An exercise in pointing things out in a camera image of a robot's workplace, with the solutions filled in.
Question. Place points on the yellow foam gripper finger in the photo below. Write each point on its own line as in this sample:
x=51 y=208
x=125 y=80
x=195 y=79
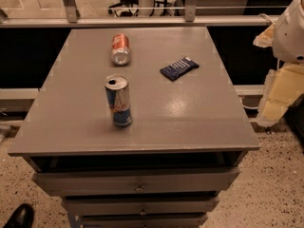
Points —
x=265 y=38

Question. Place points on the yellow foam padded gripper finger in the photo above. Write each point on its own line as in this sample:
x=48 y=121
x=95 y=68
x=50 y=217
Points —
x=281 y=89

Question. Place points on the redbull can blue silver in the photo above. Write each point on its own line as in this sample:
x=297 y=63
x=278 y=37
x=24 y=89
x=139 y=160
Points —
x=117 y=93

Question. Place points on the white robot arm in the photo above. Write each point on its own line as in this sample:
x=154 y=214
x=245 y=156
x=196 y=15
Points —
x=288 y=41

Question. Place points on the orange soda can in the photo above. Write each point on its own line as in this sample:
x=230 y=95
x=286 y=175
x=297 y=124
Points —
x=120 y=53

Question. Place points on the dark blue snack packet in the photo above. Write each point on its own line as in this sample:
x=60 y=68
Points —
x=175 y=70

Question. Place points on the grey drawer cabinet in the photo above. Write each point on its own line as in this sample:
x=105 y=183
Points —
x=196 y=121

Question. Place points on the black chair base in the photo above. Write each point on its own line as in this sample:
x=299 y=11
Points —
x=139 y=2

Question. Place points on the top grey drawer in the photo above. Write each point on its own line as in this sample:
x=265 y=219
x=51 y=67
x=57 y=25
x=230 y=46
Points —
x=136 y=182

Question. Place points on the grey drawer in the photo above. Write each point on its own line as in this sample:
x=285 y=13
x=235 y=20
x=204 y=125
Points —
x=140 y=206
x=193 y=220
x=136 y=182

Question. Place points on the bottom grey drawer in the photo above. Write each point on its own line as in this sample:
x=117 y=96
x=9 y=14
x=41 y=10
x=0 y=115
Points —
x=193 y=220

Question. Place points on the grey metal railing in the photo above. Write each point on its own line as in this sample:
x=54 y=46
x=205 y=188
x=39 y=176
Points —
x=95 y=14

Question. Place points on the middle grey drawer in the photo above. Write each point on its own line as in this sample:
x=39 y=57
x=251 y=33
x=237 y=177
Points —
x=140 y=206

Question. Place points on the black shoe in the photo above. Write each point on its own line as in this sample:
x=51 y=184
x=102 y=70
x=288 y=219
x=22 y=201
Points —
x=22 y=217

